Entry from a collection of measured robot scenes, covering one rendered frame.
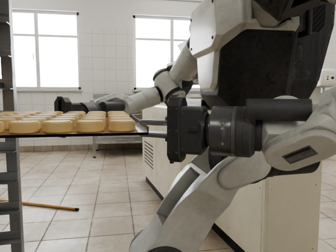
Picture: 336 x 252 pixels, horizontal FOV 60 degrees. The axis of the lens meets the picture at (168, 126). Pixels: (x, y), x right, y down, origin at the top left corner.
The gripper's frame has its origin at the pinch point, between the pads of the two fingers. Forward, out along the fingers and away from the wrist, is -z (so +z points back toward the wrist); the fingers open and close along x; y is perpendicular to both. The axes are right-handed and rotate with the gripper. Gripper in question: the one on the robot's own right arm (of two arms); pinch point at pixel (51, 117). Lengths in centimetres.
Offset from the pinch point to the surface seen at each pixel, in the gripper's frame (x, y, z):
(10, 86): 9.1, -7.6, -7.4
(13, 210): -27.5, -7.7, -8.3
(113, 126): 1.0, 39.0, -14.7
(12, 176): -17.2, -8.0, -7.9
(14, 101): 4.7, -7.5, -6.6
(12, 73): 12.8, -7.5, -6.8
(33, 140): -69, -381, 234
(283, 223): -55, 49, 94
